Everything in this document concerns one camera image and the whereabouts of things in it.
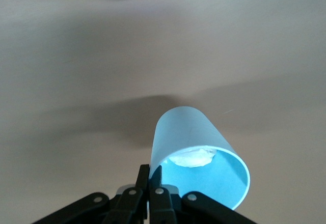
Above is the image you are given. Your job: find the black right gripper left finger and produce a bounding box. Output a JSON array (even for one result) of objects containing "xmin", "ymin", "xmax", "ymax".
[{"xmin": 33, "ymin": 164, "xmax": 150, "ymax": 224}]

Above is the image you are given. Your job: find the blue cup holding white paper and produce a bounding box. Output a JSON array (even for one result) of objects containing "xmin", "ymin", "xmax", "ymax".
[{"xmin": 151, "ymin": 105, "xmax": 251, "ymax": 211}]

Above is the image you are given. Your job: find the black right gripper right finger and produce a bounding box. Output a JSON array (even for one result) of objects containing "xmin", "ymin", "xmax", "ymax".
[{"xmin": 149, "ymin": 164, "xmax": 255, "ymax": 224}]

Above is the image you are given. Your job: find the white crumpled paper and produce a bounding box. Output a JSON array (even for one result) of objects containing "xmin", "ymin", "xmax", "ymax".
[{"xmin": 168, "ymin": 147, "xmax": 218, "ymax": 169}]

